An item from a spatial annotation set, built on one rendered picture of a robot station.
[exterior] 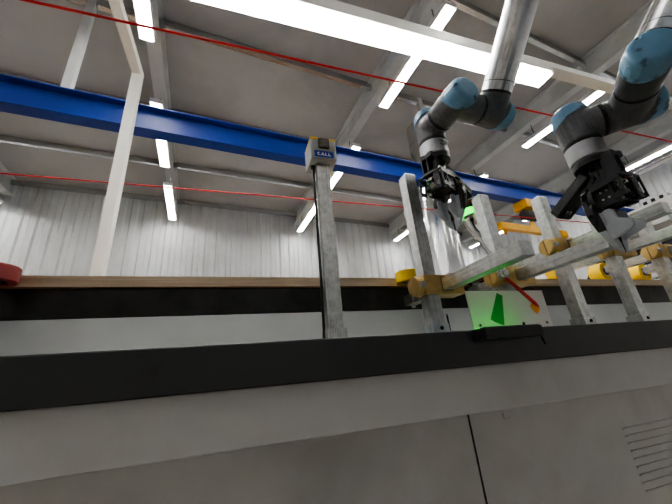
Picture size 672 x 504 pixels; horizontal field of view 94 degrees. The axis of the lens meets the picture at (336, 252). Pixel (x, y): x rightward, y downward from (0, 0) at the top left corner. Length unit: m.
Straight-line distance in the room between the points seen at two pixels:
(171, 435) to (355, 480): 0.47
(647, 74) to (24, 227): 9.10
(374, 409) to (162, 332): 0.53
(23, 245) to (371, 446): 8.42
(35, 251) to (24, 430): 8.12
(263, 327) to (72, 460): 0.43
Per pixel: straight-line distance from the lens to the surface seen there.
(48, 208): 9.14
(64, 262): 8.55
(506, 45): 1.01
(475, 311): 0.87
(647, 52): 0.85
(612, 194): 0.85
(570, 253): 0.91
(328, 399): 0.70
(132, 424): 0.69
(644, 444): 1.62
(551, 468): 1.30
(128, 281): 0.93
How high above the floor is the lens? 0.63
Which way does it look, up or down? 21 degrees up
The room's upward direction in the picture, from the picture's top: 5 degrees counter-clockwise
